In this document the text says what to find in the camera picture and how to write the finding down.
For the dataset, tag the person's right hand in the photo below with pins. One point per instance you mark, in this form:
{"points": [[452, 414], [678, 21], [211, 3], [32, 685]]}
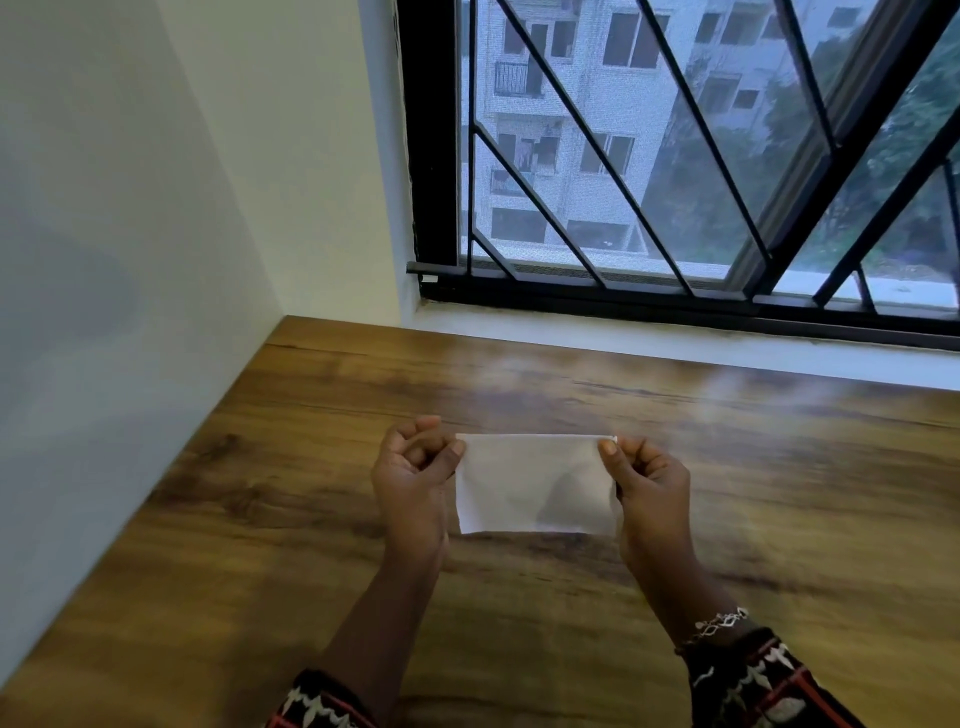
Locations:
{"points": [[654, 491]]}

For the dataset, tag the person's left hand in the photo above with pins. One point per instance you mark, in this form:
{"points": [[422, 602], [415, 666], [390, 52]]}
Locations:
{"points": [[411, 495]]}

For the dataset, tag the person's right thumb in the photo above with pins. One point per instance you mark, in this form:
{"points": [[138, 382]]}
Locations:
{"points": [[611, 465]]}

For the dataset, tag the person's left thumb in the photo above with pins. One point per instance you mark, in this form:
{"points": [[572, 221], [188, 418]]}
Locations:
{"points": [[448, 460]]}

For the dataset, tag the white paper sheet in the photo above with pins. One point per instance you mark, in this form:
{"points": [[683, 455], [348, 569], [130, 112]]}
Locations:
{"points": [[534, 484]]}

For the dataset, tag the person's right forearm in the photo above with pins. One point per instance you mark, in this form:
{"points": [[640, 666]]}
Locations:
{"points": [[679, 592]]}

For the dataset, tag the person's left forearm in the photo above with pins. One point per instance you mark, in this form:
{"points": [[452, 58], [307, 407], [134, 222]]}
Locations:
{"points": [[382, 626]]}

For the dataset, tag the black patterned right sleeve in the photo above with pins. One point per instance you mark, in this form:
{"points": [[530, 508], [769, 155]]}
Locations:
{"points": [[765, 686]]}

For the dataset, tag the black patterned sleeve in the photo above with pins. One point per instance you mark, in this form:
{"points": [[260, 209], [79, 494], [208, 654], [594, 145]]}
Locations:
{"points": [[765, 686], [319, 705]]}

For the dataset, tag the black patterned left sleeve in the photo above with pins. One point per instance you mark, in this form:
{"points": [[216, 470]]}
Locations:
{"points": [[319, 705]]}

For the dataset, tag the green trees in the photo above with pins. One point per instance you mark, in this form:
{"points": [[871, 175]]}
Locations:
{"points": [[757, 165]]}

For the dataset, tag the black metal window grille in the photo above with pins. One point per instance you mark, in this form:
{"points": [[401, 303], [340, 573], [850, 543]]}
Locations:
{"points": [[675, 135]]}

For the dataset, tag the grey apartment building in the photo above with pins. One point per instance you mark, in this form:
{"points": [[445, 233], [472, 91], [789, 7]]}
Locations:
{"points": [[592, 127]]}

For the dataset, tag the black window frame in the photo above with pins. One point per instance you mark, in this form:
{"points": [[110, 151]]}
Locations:
{"points": [[431, 150]]}

